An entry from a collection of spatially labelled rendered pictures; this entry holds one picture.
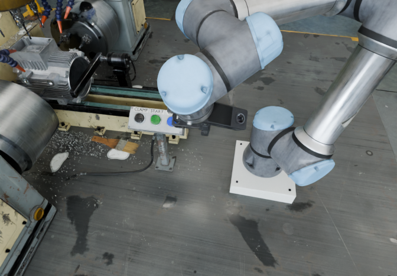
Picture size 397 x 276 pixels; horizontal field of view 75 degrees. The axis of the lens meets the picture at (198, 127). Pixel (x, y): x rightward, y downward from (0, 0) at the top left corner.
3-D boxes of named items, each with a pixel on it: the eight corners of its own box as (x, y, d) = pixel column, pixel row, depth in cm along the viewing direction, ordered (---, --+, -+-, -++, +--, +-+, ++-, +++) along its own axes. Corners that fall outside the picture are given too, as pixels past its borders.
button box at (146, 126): (132, 130, 83) (126, 128, 78) (135, 109, 84) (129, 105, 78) (184, 136, 81) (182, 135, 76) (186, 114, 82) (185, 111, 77)
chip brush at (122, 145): (89, 143, 105) (88, 142, 104) (96, 134, 108) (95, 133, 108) (134, 155, 101) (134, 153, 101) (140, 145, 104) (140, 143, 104)
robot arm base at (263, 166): (282, 147, 99) (288, 129, 92) (285, 180, 88) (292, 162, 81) (243, 143, 101) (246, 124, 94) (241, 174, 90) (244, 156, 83)
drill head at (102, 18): (54, 73, 117) (26, 20, 98) (91, 29, 144) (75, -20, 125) (106, 78, 115) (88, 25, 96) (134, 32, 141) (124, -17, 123)
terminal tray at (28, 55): (16, 68, 93) (5, 51, 88) (33, 52, 100) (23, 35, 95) (47, 71, 92) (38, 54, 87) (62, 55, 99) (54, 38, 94)
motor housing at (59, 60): (31, 107, 102) (3, 67, 88) (55, 77, 114) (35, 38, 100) (78, 111, 100) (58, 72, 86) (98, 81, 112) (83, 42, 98)
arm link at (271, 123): (270, 126, 93) (277, 96, 84) (296, 151, 84) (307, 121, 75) (242, 137, 89) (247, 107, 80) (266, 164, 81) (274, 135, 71)
